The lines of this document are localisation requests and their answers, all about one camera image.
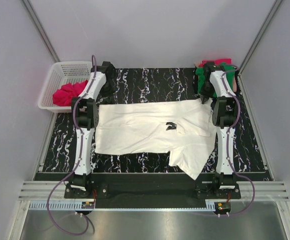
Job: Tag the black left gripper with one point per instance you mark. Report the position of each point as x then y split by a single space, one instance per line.
109 90

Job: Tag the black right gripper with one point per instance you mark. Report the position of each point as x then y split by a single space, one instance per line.
204 95

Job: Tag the white printed t-shirt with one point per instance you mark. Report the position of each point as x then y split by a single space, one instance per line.
184 129

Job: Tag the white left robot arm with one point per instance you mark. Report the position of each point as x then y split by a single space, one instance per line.
85 119

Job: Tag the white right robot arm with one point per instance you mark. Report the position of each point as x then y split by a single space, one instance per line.
224 117

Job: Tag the black marble pattern mat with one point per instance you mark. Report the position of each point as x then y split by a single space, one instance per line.
145 85

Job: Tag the folded peach t-shirt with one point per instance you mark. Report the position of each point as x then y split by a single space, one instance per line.
234 84

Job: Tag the folded red t-shirt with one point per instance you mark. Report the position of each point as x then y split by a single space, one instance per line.
217 61

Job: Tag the crumpled pink t-shirt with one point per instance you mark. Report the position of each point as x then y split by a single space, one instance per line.
63 96

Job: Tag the right controller board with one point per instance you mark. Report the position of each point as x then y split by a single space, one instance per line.
223 206

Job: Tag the controller board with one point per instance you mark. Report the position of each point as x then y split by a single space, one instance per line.
88 204
223 206

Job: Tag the left controller board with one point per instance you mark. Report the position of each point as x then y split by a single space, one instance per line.
88 204

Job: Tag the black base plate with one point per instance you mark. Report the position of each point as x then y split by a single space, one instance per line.
151 191

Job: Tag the aluminium rail frame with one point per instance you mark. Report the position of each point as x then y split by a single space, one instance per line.
36 194

